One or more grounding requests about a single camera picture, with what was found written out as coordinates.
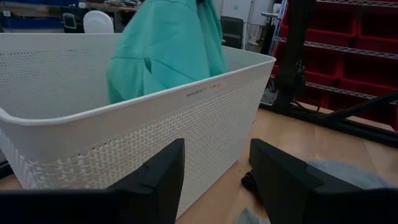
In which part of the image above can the grey garment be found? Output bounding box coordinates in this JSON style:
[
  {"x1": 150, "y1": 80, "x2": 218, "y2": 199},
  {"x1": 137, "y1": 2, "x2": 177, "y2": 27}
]
[{"x1": 234, "y1": 159, "x2": 397, "y2": 224}]

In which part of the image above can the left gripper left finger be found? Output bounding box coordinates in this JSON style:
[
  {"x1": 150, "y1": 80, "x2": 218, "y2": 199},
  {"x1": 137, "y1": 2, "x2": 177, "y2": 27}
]
[{"x1": 107, "y1": 138, "x2": 186, "y2": 224}]

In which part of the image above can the white cabinet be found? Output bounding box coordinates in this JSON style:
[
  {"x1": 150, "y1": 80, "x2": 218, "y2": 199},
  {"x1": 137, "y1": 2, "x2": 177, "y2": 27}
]
[{"x1": 221, "y1": 0, "x2": 275, "y2": 28}]

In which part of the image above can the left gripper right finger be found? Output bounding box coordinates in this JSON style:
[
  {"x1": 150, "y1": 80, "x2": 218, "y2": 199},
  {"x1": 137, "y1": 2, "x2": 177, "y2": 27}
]
[{"x1": 248, "y1": 138, "x2": 324, "y2": 224}]

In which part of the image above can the black aluminium table frame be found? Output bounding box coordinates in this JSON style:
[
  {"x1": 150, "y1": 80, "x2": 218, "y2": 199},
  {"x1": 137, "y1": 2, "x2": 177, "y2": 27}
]
[{"x1": 259, "y1": 0, "x2": 398, "y2": 149}]

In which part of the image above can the teal garment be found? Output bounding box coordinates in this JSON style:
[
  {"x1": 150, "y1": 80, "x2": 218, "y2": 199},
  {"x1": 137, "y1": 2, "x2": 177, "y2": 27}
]
[{"x1": 106, "y1": 0, "x2": 226, "y2": 105}]

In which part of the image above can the black office chair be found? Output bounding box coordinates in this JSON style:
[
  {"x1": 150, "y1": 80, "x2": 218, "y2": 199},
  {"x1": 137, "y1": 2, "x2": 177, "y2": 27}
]
[{"x1": 220, "y1": 15, "x2": 245, "y2": 50}]

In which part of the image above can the red plastic storage bin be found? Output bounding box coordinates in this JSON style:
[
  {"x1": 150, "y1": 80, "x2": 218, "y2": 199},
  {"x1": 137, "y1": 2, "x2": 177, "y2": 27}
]
[
  {"x1": 279, "y1": 0, "x2": 359, "y2": 48},
  {"x1": 336, "y1": 53, "x2": 398, "y2": 98},
  {"x1": 271, "y1": 45, "x2": 343, "y2": 87},
  {"x1": 354, "y1": 2, "x2": 398, "y2": 55}
]

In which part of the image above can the white chair back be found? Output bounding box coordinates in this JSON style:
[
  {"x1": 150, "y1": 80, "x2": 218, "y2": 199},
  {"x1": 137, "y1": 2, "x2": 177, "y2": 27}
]
[{"x1": 82, "y1": 10, "x2": 115, "y2": 34}]

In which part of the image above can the white perforated plastic laundry basket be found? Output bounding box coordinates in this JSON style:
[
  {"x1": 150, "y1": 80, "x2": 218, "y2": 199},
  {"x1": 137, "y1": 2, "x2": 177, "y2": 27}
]
[{"x1": 0, "y1": 32, "x2": 277, "y2": 218}]

